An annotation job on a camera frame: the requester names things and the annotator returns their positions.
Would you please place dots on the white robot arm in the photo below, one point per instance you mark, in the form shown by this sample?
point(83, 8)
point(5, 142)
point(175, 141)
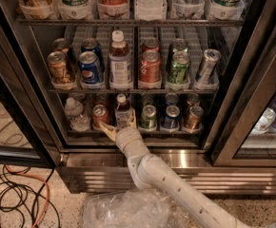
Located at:
point(147, 169)

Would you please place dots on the red can middle shelf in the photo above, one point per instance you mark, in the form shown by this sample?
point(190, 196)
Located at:
point(150, 66)

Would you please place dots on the tea bottle shelf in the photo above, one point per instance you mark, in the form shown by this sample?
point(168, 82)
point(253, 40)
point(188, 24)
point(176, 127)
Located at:
point(123, 111)
point(120, 76)

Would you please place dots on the tea bottle middle shelf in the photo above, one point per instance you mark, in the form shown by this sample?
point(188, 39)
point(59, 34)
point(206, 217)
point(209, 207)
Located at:
point(120, 76)

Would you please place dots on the tea bottle bottom shelf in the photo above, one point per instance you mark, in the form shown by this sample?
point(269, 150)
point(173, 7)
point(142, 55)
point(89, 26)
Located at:
point(123, 111)

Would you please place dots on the rear gold can middle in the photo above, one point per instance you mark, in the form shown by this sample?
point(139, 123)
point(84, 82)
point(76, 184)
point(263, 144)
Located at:
point(61, 44)

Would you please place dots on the green can middle shelf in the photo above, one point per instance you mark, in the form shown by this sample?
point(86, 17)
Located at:
point(177, 73)

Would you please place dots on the silver slim can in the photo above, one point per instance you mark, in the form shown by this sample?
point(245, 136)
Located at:
point(210, 59)

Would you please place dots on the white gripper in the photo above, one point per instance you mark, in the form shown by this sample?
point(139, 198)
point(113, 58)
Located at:
point(126, 136)

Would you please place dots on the blue can bottom shelf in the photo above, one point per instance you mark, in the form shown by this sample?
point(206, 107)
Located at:
point(171, 118)

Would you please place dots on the bronze can bottom shelf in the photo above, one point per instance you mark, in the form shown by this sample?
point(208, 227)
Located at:
point(194, 118)

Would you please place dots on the rear blue can middle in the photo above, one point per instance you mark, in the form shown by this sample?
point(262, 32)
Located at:
point(91, 44)

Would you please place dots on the clear plastic bag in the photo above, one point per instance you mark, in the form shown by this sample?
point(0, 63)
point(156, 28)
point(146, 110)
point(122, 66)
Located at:
point(149, 208)

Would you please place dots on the stainless steel fridge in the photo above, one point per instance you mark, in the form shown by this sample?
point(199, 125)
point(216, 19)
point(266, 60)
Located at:
point(224, 157)

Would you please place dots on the green can shelf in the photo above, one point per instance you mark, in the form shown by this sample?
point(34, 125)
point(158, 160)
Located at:
point(177, 73)
point(148, 117)

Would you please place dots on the clear water bottle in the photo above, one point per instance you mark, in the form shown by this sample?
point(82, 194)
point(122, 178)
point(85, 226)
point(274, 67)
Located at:
point(78, 118)

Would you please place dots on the gold can middle shelf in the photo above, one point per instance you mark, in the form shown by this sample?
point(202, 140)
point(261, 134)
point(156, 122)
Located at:
point(59, 68)

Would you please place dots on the red can shelf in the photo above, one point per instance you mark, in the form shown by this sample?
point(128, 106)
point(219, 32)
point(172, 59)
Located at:
point(100, 114)
point(150, 66)

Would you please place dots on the rear red can middle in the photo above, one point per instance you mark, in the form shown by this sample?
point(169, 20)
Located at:
point(151, 43)

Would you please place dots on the rear green can middle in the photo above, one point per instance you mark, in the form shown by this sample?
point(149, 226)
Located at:
point(178, 44)

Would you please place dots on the blue pepsi can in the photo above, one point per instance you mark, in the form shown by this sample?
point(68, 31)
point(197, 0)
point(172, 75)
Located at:
point(90, 68)

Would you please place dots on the green can bottom shelf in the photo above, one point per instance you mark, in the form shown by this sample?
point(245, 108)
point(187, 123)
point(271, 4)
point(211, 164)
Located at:
point(148, 117)

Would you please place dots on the red can bottom shelf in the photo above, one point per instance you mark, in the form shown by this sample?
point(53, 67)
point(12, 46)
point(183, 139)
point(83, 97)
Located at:
point(100, 114)

